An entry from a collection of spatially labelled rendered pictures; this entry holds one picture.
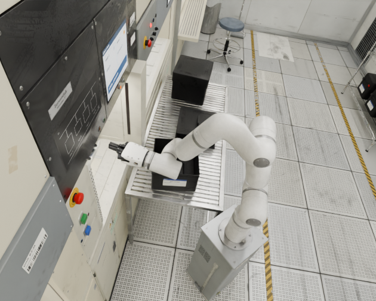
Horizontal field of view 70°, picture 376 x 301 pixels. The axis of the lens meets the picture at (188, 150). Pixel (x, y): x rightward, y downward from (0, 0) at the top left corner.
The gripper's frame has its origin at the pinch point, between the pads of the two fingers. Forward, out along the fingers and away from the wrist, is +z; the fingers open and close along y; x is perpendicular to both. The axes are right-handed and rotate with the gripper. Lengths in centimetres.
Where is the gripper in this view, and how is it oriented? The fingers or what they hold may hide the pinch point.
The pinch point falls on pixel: (113, 146)
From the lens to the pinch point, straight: 125.5
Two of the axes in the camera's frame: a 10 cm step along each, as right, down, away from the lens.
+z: -9.3, -3.6, -0.2
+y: 2.4, -6.6, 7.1
